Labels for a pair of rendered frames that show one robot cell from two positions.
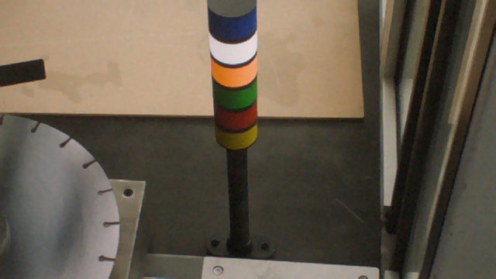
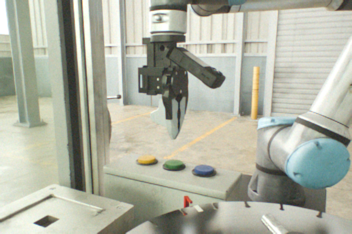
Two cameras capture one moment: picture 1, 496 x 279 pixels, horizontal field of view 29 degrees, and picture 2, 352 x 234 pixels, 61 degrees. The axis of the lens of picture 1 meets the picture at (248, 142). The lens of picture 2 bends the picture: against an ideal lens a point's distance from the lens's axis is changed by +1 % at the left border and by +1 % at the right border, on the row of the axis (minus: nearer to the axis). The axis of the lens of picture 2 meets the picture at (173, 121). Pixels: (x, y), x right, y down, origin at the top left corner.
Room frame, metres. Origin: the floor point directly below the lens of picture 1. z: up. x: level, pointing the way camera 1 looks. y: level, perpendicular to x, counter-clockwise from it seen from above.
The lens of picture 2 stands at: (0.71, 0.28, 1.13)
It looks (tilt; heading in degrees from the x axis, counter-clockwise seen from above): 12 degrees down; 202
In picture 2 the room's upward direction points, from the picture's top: straight up
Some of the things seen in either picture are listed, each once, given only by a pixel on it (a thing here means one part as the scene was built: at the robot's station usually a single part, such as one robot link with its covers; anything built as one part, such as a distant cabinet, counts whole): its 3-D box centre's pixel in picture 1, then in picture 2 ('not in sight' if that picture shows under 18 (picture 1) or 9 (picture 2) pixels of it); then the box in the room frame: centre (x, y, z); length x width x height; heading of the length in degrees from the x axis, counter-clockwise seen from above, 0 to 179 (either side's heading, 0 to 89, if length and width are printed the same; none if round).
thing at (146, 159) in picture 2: not in sight; (146, 161); (0.15, -0.02, 0.90); 0.04 x 0.04 x 0.02
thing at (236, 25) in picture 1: (232, 12); not in sight; (0.63, 0.01, 1.14); 0.05 x 0.04 x 0.03; 174
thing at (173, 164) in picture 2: not in sight; (174, 166); (0.15, 0.05, 0.90); 0.04 x 0.04 x 0.02
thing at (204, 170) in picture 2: not in sight; (203, 172); (0.16, 0.12, 0.90); 0.04 x 0.04 x 0.02
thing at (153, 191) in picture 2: not in sight; (170, 201); (0.17, 0.05, 0.82); 0.28 x 0.11 x 0.15; 84
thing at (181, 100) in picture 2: not in sight; (170, 116); (0.13, 0.04, 1.01); 0.06 x 0.03 x 0.09; 84
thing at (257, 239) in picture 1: (239, 241); not in sight; (0.63, 0.01, 0.76); 0.09 x 0.03 x 0.03; 84
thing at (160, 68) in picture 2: not in sight; (164, 66); (0.15, 0.03, 1.11); 0.09 x 0.08 x 0.12; 84
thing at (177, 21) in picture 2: not in sight; (167, 24); (0.15, 0.04, 1.19); 0.08 x 0.08 x 0.05
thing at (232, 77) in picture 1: (233, 60); not in sight; (0.63, 0.01, 1.08); 0.05 x 0.04 x 0.03; 174
